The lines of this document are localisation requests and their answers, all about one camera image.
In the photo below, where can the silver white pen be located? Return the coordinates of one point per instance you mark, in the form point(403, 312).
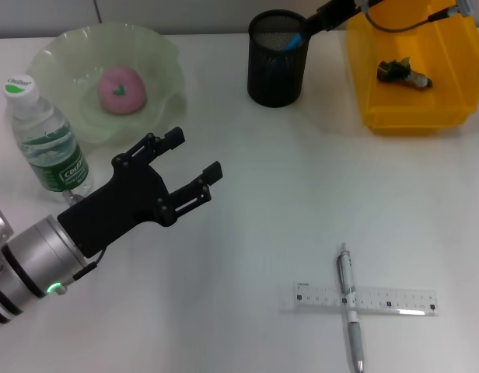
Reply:
point(354, 330)

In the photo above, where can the green plastic wrapper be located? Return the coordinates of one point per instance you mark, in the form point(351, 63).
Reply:
point(403, 74)

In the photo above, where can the pink toy peach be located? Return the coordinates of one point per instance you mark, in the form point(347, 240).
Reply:
point(123, 89)

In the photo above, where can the transparent plastic ruler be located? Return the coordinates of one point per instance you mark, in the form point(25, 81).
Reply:
point(387, 301)

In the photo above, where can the clear green-label water bottle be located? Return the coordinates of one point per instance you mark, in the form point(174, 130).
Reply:
point(45, 128)

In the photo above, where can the green wavy glass fruit plate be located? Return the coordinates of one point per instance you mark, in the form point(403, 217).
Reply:
point(158, 62)

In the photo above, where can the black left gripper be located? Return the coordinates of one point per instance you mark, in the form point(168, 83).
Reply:
point(123, 200)

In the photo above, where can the black mesh pen holder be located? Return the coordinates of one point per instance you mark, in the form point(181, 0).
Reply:
point(276, 77)

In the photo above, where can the blue capped scissors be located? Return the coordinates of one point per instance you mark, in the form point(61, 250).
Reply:
point(294, 42)

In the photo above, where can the yellow plastic bin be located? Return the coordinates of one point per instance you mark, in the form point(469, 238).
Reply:
point(395, 109)

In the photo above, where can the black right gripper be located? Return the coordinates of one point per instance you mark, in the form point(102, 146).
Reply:
point(352, 5)

